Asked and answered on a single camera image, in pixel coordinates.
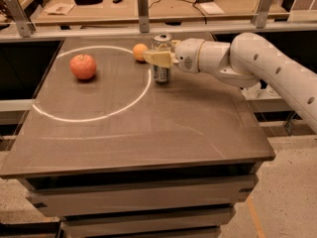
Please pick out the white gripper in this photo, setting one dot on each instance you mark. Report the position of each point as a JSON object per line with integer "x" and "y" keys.
{"x": 186, "y": 55}

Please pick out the silver redbull can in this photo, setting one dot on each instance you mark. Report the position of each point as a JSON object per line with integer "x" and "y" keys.
{"x": 162, "y": 42}

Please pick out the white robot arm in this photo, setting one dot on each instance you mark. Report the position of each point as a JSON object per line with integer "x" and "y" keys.
{"x": 243, "y": 62}

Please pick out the orange fruit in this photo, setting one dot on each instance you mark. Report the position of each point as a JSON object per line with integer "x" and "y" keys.
{"x": 138, "y": 51}

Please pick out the white paper sheet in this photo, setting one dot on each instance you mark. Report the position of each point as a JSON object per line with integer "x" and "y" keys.
{"x": 211, "y": 8}

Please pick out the small black remote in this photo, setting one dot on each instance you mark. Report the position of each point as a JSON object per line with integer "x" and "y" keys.
{"x": 117, "y": 1}

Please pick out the red apple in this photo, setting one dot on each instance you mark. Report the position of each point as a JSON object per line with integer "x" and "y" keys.
{"x": 83, "y": 66}

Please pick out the clear plastic bottle left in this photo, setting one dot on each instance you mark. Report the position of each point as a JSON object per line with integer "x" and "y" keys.
{"x": 252, "y": 92}

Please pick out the clear plastic bottle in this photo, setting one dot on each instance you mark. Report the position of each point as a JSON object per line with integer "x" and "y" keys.
{"x": 252, "y": 92}
{"x": 270, "y": 91}

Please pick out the black object on bench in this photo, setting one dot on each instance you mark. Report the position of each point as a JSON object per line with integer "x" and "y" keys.
{"x": 87, "y": 2}

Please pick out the clear plastic bottle right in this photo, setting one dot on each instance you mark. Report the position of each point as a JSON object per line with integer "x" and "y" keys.
{"x": 270, "y": 91}

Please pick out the paper note left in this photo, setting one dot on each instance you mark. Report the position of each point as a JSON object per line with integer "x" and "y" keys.
{"x": 60, "y": 9}

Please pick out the grey drawer cabinet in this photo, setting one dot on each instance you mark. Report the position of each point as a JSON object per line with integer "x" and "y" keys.
{"x": 166, "y": 203}

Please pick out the middle metal bracket post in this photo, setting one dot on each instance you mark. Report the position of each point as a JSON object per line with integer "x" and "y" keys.
{"x": 143, "y": 15}

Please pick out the metal bracket post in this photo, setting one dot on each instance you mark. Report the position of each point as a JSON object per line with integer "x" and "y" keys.
{"x": 143, "y": 15}
{"x": 24, "y": 24}
{"x": 261, "y": 13}

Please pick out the right metal bracket post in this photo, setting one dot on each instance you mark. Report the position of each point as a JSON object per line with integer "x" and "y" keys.
{"x": 261, "y": 13}

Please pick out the left metal bracket post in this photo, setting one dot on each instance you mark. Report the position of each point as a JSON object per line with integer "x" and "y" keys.
{"x": 24, "y": 24}

